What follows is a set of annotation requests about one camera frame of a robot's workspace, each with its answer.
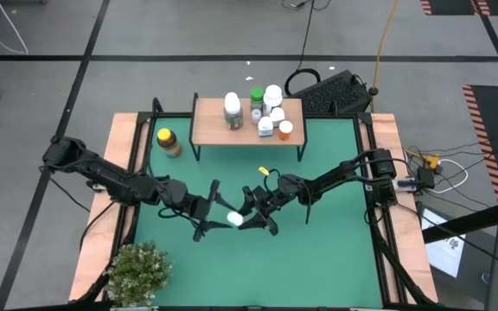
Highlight slim white red-label bottle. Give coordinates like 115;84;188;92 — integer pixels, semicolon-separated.
226;211;245;228

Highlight white bottle blue label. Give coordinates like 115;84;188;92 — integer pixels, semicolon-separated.
257;116;275;138

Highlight black beam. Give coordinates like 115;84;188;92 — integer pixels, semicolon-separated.
421;196;498;244

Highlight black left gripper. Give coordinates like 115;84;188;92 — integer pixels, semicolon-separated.
181;180;239;243

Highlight white screen monitor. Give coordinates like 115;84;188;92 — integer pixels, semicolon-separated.
419;206;466;279

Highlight white Trader Joe's melatonin bottle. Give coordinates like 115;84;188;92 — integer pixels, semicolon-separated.
262;84;284;114

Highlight black table frame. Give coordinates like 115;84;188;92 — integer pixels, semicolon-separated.
73;97;438;311

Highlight black power adapter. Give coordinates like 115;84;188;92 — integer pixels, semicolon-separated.
417;166;437;190

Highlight black perforated box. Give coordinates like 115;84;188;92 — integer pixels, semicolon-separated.
291;69;374;116

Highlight yellow power plug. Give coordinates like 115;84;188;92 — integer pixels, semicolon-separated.
421;154;443;170

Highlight white looped cable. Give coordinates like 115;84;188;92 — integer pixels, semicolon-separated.
430;157;469;194

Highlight white floor cable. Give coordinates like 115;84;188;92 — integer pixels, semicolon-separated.
0;0;29;55

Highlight orange pill bottle white cap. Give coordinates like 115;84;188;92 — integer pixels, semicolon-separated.
278;119;295;142

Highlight yellow hanging cable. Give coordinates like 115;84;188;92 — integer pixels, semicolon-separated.
370;0;400;97

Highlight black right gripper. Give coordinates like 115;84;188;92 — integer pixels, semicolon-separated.
237;176;307;237

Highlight green caffeine bottle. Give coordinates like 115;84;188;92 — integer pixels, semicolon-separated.
249;86;265;112

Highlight black hanging cable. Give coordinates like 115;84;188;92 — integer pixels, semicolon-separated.
283;0;322;97

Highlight amber fish oil bottle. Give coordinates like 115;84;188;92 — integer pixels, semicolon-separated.
156;127;183;159

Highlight wooden shelf black legs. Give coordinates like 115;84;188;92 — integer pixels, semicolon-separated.
189;92;309;163

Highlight white bottle purple label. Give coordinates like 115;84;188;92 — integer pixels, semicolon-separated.
269;106;286;129

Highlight potted green plant black pot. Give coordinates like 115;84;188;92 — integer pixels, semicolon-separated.
103;241;175;308

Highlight green orange-label bottle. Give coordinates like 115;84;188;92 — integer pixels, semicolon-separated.
222;91;245;131

